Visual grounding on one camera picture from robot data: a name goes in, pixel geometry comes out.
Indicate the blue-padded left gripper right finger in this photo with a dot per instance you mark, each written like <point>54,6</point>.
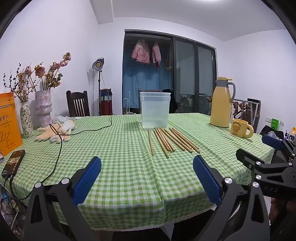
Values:
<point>240,212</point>

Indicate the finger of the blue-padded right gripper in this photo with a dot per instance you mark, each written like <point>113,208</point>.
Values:
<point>253,163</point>
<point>272,142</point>

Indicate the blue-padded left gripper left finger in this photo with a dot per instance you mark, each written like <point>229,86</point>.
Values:
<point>53,212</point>

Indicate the wooden chopstick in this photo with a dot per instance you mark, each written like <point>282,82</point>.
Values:
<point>182,138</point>
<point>167,139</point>
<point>150,142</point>
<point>173,139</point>
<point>180,141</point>
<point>161,144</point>
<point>186,140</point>
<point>165,142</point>

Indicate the right hand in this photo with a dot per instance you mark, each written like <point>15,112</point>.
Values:
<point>278,206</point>

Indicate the green box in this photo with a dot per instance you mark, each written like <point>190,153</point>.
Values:
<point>274,124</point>

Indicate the yellow bear mug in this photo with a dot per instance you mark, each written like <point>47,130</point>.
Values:
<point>241,128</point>

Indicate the black smartphone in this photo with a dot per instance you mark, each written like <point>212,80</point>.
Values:
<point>13,164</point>

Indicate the yellow thermos jug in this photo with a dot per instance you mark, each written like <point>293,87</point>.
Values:
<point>222,98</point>

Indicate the beige knit glove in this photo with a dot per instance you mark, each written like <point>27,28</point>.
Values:
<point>46,133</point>

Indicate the floral slim vase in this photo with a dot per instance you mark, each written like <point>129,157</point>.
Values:
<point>26,120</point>

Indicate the white knit glove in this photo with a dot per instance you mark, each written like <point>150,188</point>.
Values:
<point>62,131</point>

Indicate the green checkered tablecloth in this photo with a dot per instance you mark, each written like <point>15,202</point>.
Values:
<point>134,189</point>

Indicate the pink textured vase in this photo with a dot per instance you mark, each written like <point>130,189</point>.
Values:
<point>43,107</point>

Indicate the clear plastic container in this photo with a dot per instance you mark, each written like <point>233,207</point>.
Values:
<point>154,107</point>

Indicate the dark wooden chair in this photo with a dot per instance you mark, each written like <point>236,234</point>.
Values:
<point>141,90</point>
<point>77,103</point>

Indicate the dark wooden chair far side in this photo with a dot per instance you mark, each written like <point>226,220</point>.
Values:
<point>141,90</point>

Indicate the dried twig bouquet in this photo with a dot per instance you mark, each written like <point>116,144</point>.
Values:
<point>21,83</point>

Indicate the dried rose bouquet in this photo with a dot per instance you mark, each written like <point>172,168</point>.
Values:
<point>46,79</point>

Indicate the dark sliding glass door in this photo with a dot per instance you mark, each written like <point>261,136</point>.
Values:
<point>193,66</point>

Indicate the pink hanging garment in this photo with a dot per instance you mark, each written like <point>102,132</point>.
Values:
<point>156,55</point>

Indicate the blue curtain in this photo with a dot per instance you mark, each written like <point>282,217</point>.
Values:
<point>143,76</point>

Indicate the pink jacket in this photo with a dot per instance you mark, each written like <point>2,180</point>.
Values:
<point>140,52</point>

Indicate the studio lamp on stand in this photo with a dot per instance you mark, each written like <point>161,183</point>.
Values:
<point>97,66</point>

